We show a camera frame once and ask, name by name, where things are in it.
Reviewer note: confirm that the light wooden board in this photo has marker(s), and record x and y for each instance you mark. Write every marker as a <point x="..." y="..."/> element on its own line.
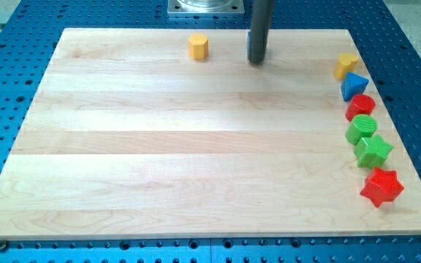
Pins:
<point x="127" y="137"/>

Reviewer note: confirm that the blue triangle block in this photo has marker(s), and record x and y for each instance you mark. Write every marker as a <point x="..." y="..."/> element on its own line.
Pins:
<point x="353" y="84"/>

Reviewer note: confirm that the yellow hexagon block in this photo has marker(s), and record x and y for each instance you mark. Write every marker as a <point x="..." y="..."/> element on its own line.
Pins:
<point x="198" y="46"/>

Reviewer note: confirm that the yellow heart block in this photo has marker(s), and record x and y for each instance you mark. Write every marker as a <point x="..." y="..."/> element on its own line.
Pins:
<point x="347" y="62"/>

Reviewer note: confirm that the green star block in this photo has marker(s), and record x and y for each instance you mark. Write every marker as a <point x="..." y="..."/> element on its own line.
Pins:
<point x="372" y="151"/>

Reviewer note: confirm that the green cylinder block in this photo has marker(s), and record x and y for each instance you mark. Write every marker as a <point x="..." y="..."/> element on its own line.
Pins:
<point x="361" y="126"/>

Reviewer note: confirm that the blue perforated metal table plate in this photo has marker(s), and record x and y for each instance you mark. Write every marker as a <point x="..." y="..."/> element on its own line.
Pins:
<point x="31" y="34"/>

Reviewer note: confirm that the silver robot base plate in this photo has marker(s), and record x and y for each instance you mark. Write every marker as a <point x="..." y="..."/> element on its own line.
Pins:
<point x="205" y="6"/>

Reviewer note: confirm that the red cylinder block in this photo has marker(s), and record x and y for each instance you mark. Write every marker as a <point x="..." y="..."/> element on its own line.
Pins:
<point x="360" y="104"/>

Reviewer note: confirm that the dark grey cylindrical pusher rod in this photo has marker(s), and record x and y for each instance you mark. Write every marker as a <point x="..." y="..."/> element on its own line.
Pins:
<point x="257" y="37"/>

